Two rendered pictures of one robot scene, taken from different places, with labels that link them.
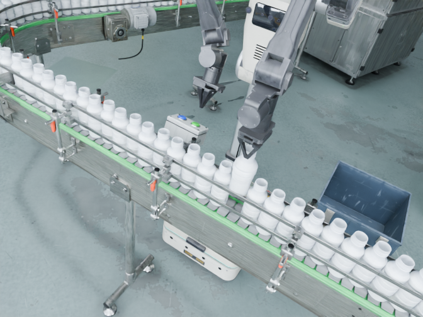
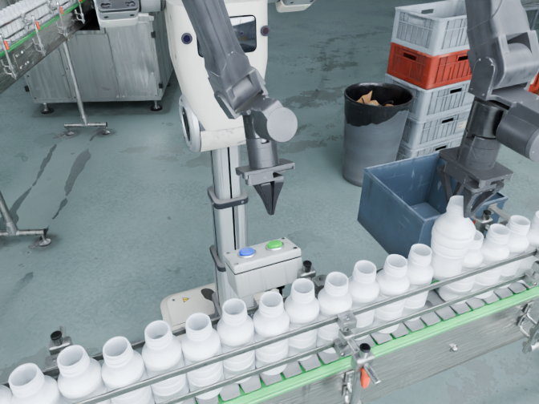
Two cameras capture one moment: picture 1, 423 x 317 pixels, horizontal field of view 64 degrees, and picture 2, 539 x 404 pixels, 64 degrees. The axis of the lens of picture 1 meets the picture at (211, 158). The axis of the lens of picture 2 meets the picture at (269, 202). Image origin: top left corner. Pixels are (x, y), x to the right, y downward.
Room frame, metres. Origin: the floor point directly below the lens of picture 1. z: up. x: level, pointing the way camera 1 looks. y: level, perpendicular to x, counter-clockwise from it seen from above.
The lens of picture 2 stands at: (0.56, 0.56, 1.68)
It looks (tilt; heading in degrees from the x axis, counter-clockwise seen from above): 35 degrees down; 314
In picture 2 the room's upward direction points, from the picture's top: straight up
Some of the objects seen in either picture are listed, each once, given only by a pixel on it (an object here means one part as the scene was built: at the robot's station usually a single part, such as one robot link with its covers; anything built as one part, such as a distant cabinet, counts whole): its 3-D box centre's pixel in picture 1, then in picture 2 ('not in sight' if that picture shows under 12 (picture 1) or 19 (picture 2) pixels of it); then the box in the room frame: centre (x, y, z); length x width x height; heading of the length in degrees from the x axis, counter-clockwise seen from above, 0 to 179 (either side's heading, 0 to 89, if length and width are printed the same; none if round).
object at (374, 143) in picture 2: not in sight; (371, 137); (1.96, -1.91, 0.32); 0.45 x 0.45 x 0.64
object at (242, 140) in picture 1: (252, 143); (468, 190); (0.74, -0.10, 1.29); 0.07 x 0.07 x 0.09; 66
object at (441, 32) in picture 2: not in sight; (446, 26); (1.84, -2.45, 1.00); 0.61 x 0.41 x 0.22; 73
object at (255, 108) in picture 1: (262, 95); (520, 104); (0.71, -0.09, 1.45); 0.12 x 0.09 x 0.12; 157
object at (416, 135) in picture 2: not in sight; (426, 118); (1.83, -2.46, 0.33); 0.61 x 0.41 x 0.22; 72
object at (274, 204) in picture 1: (271, 212); (487, 260); (0.70, -0.21, 1.08); 0.06 x 0.06 x 0.17
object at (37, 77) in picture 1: (42, 85); not in sight; (1.11, 0.71, 1.08); 0.06 x 0.06 x 0.17
